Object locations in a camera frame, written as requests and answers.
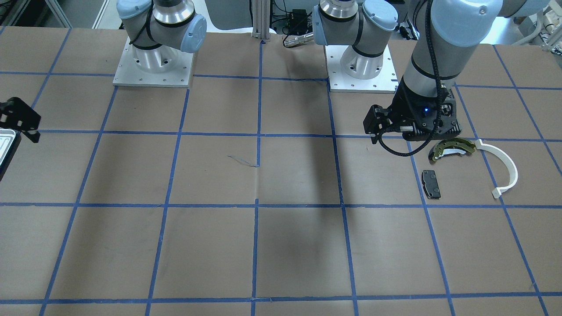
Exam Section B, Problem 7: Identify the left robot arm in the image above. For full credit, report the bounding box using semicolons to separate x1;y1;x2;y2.
312;0;548;144

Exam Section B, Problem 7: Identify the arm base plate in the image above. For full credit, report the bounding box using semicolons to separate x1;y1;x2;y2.
112;38;195;88
324;45;399;93

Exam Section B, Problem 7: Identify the olive curved brake shoe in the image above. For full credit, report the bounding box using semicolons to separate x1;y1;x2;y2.
428;137;476;163

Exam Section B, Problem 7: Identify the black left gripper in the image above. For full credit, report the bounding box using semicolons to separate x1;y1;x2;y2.
390;82;462;141

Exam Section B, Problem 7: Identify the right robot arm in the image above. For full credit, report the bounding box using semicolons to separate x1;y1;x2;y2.
114;0;207;87

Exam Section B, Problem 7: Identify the white curved plastic clamp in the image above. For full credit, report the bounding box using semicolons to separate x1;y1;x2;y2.
476;139;519;199

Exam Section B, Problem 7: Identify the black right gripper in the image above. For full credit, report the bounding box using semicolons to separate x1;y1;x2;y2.
0;97;41;144

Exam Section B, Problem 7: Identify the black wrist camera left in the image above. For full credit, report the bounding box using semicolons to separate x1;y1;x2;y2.
363;104;391;144

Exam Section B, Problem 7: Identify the aluminium frame post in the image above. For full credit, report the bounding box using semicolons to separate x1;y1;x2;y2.
249;0;272;42

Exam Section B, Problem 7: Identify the dark grey brake pad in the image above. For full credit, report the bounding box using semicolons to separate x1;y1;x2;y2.
421;169;441;199

